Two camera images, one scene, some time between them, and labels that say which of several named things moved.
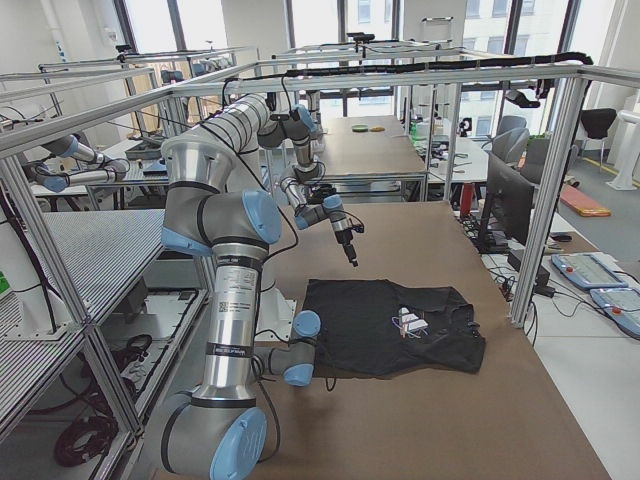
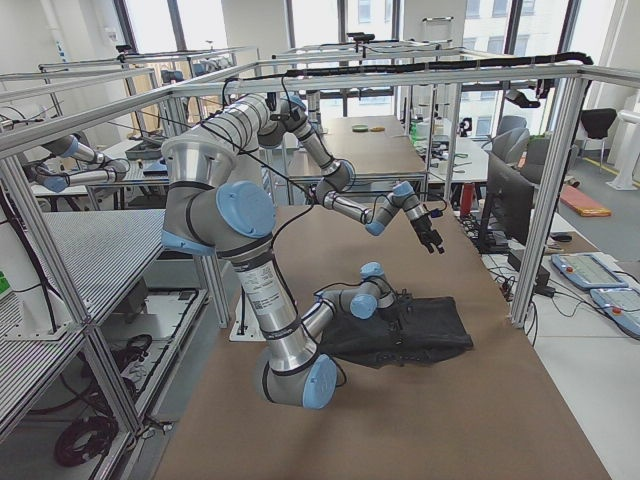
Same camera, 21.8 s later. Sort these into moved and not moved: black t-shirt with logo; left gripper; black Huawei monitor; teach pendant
Moved: left gripper; black t-shirt with logo
Not moved: black Huawei monitor; teach pendant
